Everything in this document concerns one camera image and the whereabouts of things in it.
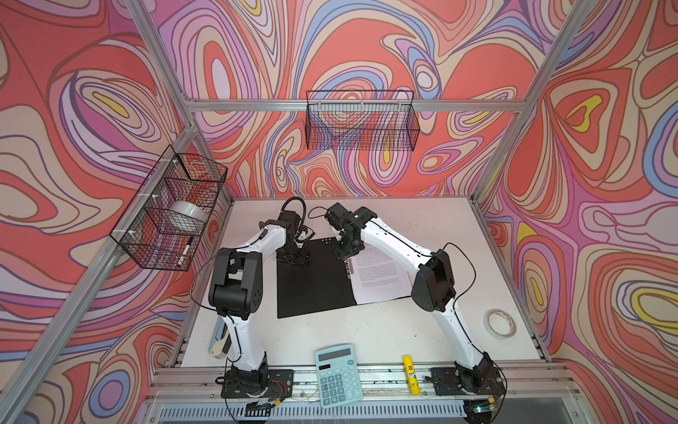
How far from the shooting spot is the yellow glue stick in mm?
732

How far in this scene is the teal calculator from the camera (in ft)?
2.35

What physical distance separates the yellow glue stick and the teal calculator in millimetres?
141
